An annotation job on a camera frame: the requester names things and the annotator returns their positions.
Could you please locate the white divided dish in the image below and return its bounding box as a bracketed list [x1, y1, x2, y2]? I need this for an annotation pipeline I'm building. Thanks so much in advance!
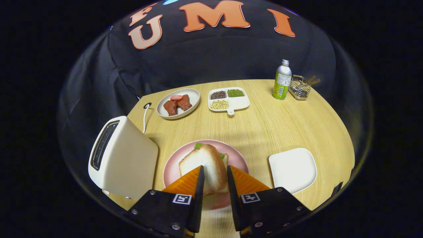
[208, 87, 250, 115]

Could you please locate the crusted toast bread slice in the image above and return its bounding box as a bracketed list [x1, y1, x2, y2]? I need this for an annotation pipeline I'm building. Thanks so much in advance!
[179, 144, 228, 195]

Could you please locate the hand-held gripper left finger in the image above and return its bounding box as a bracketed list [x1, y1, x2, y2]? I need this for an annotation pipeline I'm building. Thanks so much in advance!
[124, 165, 205, 238]

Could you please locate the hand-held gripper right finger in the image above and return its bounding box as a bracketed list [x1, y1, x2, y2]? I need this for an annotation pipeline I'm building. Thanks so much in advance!
[227, 165, 312, 238]

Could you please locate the white toaster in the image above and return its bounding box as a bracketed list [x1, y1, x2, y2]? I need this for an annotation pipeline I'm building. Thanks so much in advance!
[88, 116, 159, 200]

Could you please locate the silver green bottle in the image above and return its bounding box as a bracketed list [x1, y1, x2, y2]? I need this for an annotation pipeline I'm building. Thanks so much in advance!
[272, 59, 292, 100]

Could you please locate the white square plate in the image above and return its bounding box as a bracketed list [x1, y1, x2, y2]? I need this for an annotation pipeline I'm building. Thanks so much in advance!
[268, 148, 318, 195]

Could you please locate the square white bread slice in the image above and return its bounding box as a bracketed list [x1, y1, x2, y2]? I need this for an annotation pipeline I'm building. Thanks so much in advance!
[202, 153, 230, 211]

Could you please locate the grey oval plate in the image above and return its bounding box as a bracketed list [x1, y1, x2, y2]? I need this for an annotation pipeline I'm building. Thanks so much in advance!
[156, 88, 201, 120]

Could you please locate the brown meat piece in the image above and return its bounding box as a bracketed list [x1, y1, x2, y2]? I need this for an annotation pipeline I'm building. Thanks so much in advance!
[177, 95, 193, 111]
[163, 100, 178, 116]

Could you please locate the metal wire cutlery basket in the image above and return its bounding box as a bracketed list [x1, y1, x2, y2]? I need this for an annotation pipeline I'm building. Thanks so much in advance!
[288, 75, 312, 100]

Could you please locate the green lettuce leaf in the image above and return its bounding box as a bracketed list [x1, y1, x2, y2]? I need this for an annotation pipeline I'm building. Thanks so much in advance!
[194, 142, 226, 160]

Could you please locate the pink round plate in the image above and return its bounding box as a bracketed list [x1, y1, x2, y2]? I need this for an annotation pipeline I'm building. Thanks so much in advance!
[163, 139, 250, 211]

